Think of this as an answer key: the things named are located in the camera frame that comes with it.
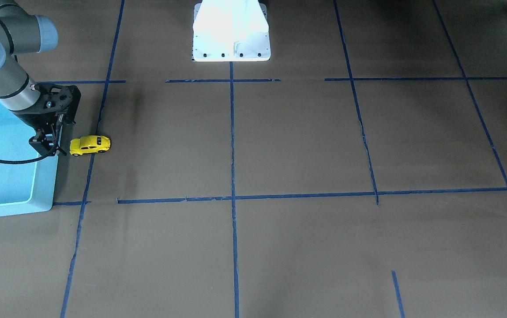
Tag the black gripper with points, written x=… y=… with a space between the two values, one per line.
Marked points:
x=34 y=119

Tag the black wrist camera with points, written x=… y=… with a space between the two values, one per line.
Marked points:
x=64 y=99

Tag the yellow beetle toy car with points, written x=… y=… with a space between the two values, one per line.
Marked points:
x=89 y=144

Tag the teal plastic bin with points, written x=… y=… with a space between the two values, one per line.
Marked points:
x=24 y=188

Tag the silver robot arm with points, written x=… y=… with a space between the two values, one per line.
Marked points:
x=21 y=33

